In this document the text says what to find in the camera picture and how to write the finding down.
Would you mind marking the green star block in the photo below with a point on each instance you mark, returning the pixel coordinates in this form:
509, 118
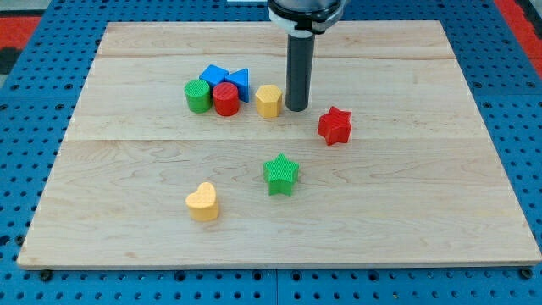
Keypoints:
280, 174

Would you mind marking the yellow hexagon block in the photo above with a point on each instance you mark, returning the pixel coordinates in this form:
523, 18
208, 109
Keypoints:
269, 101

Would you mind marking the red star block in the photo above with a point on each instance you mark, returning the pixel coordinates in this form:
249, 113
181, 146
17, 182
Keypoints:
335, 126

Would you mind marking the red cylinder block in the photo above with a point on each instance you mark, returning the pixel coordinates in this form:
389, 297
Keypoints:
226, 99

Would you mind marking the blue triangle block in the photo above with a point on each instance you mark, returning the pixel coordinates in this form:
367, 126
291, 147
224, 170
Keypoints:
241, 79

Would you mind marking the yellow heart block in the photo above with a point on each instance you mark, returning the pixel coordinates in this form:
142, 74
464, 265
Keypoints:
203, 203

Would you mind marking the light wooden board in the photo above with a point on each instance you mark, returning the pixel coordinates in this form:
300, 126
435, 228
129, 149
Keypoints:
418, 185

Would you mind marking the green cylinder block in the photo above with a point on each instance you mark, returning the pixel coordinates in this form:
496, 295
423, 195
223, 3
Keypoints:
198, 96

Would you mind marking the blue cube block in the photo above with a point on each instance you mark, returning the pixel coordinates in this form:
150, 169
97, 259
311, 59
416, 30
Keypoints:
213, 75

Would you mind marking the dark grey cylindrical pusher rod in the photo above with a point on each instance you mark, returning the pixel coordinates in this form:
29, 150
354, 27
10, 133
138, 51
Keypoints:
298, 72

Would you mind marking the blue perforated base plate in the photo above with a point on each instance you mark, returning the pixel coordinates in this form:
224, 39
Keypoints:
40, 93

